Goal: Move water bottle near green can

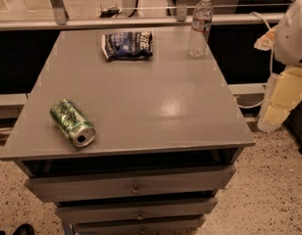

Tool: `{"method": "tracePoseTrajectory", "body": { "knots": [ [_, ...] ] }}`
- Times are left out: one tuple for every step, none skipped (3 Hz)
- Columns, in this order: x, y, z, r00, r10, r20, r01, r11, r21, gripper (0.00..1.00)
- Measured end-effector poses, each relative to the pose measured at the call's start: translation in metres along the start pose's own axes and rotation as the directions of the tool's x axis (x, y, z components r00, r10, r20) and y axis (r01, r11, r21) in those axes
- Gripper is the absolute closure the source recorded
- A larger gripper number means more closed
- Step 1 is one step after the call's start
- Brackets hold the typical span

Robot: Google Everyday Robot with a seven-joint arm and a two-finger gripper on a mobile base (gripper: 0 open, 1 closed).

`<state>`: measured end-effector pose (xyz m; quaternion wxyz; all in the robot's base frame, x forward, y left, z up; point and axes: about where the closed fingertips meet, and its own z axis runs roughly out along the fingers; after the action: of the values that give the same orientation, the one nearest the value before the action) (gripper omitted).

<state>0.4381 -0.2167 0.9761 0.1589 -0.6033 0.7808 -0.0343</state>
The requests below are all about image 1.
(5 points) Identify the small black floor device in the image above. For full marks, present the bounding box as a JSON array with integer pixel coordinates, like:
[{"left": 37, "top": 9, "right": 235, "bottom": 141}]
[{"left": 100, "top": 5, "right": 120, "bottom": 18}]

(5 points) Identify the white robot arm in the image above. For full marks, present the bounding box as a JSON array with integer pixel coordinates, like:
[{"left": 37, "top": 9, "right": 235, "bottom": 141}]
[{"left": 254, "top": 0, "right": 302, "bottom": 133}]

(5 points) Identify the blue chip bag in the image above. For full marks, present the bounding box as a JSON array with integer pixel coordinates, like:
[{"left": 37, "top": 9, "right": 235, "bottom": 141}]
[{"left": 101, "top": 31, "right": 153, "bottom": 60}]

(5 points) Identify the top grey drawer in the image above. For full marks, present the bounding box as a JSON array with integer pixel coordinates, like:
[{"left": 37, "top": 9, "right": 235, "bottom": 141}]
[{"left": 25, "top": 164, "right": 236, "bottom": 203}]

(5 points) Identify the grey drawer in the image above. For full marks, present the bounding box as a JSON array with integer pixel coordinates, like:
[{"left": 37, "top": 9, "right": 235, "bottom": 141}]
[
  {"left": 75, "top": 215, "right": 205, "bottom": 235},
  {"left": 25, "top": 164, "right": 236, "bottom": 203},
  {"left": 55, "top": 198, "right": 218, "bottom": 223}
]

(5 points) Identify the middle grey drawer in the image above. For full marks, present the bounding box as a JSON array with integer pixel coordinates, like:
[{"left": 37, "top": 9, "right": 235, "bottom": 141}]
[{"left": 55, "top": 198, "right": 218, "bottom": 223}]

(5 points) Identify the metal railing frame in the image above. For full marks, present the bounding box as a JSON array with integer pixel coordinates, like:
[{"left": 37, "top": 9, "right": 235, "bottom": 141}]
[{"left": 0, "top": 0, "right": 294, "bottom": 31}]

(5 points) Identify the clear plastic water bottle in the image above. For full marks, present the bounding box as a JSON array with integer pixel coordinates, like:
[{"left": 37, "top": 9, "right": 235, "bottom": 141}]
[{"left": 189, "top": 0, "right": 214, "bottom": 58}]

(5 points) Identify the bottom grey drawer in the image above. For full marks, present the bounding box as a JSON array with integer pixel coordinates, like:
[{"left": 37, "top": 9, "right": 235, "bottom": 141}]
[{"left": 75, "top": 215, "right": 205, "bottom": 235}]

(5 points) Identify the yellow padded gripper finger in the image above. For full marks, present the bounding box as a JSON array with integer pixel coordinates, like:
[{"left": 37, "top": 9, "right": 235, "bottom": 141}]
[
  {"left": 254, "top": 25, "right": 277, "bottom": 51},
  {"left": 257, "top": 67, "right": 302, "bottom": 133}
]

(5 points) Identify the green soda can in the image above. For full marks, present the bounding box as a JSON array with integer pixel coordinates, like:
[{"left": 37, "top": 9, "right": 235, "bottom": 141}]
[{"left": 50, "top": 99, "right": 96, "bottom": 148}]

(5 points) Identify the black shoe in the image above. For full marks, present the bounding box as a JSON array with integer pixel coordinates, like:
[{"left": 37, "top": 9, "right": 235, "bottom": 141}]
[{"left": 13, "top": 223, "right": 35, "bottom": 235}]

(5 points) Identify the white cable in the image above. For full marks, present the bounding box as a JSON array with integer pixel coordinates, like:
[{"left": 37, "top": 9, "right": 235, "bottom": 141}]
[{"left": 236, "top": 11, "right": 277, "bottom": 110}]

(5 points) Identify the grey drawer cabinet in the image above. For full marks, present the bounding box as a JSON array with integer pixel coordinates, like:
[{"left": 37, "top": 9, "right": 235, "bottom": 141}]
[{"left": 0, "top": 25, "right": 257, "bottom": 235}]

